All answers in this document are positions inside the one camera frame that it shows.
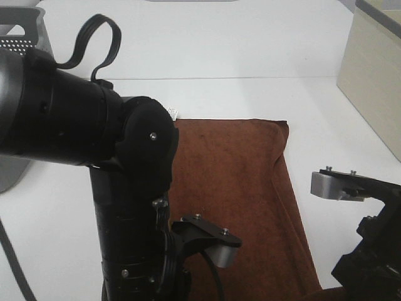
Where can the beige storage box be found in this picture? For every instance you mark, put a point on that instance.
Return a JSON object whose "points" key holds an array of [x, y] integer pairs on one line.
{"points": [[370, 69]]}

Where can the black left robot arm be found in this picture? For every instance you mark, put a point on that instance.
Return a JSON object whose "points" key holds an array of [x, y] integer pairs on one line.
{"points": [[128, 144]]}

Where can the white towel label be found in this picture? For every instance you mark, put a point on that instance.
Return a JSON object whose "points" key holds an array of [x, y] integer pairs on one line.
{"points": [[173, 113]]}

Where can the grey perforated plastic basket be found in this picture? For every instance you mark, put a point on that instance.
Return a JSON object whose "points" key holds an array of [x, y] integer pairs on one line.
{"points": [[22, 27]]}

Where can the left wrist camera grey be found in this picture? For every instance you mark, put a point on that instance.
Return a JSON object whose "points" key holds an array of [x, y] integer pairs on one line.
{"points": [[196, 234]]}

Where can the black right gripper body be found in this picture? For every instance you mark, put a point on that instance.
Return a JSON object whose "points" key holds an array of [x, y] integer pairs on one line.
{"points": [[372, 270]]}

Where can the brown towel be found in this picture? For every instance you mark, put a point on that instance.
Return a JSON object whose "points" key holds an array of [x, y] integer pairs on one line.
{"points": [[233, 173]]}

